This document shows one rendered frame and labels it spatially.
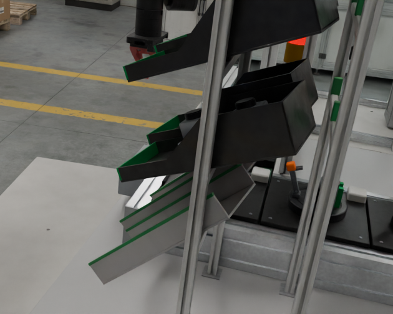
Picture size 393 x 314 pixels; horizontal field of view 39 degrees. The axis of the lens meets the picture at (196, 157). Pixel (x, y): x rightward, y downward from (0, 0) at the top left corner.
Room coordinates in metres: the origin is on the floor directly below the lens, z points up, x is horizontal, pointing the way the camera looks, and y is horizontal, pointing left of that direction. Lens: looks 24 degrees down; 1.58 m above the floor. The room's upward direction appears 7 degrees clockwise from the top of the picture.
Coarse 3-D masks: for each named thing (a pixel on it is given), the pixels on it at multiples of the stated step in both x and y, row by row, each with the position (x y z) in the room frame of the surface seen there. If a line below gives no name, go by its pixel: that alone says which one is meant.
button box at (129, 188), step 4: (144, 148) 1.40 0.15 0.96; (136, 180) 1.22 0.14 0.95; (140, 180) 1.22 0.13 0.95; (120, 184) 1.23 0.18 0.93; (124, 184) 1.23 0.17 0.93; (128, 184) 1.22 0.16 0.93; (132, 184) 1.22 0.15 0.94; (136, 184) 1.22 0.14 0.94; (140, 184) 1.22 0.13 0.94; (120, 188) 1.23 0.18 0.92; (124, 188) 1.23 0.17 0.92; (128, 188) 1.22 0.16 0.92; (132, 188) 1.22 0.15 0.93; (136, 188) 1.22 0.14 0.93; (120, 192) 1.23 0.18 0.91; (124, 192) 1.23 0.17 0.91; (128, 192) 1.22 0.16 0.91; (132, 192) 1.22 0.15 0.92
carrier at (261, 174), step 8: (256, 168) 1.30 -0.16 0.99; (176, 176) 1.23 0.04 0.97; (256, 176) 1.26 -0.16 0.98; (264, 176) 1.26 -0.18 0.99; (256, 184) 1.24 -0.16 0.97; (264, 184) 1.25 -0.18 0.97; (256, 192) 1.20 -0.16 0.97; (264, 192) 1.21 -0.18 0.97; (248, 200) 1.15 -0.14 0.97; (256, 200) 1.16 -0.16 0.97; (240, 208) 1.11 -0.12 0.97; (248, 208) 1.12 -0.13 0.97; (256, 208) 1.12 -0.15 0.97; (232, 216) 1.08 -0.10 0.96; (240, 216) 1.07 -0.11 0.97; (248, 216) 1.08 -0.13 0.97; (256, 216) 1.08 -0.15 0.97
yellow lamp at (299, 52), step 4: (288, 44) 1.36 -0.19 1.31; (292, 44) 1.35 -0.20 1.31; (296, 44) 1.35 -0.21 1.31; (288, 48) 1.36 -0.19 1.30; (292, 48) 1.35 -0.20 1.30; (296, 48) 1.35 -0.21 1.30; (300, 48) 1.35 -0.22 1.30; (284, 52) 1.38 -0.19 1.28; (288, 52) 1.36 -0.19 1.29; (292, 52) 1.35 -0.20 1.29; (296, 52) 1.35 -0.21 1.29; (300, 52) 1.35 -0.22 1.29; (284, 56) 1.37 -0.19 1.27; (288, 56) 1.35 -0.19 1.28; (292, 56) 1.35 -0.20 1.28; (296, 56) 1.35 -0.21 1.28; (300, 56) 1.35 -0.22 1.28; (284, 60) 1.36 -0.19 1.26; (288, 60) 1.35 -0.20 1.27; (292, 60) 1.35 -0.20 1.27
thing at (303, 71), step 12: (300, 60) 0.94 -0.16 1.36; (252, 72) 0.97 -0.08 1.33; (264, 72) 0.96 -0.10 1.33; (276, 72) 0.96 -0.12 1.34; (288, 72) 0.95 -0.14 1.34; (300, 72) 0.87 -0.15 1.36; (312, 72) 0.94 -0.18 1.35; (240, 84) 0.85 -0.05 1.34; (252, 84) 0.84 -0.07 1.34; (264, 84) 0.83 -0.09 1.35; (276, 84) 0.83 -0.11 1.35; (312, 84) 0.92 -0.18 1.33; (228, 96) 0.85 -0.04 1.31; (312, 96) 0.90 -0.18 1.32; (168, 120) 0.98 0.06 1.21; (180, 120) 1.02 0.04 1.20; (156, 132) 0.93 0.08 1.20; (168, 132) 0.89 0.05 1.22; (180, 132) 0.88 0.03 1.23
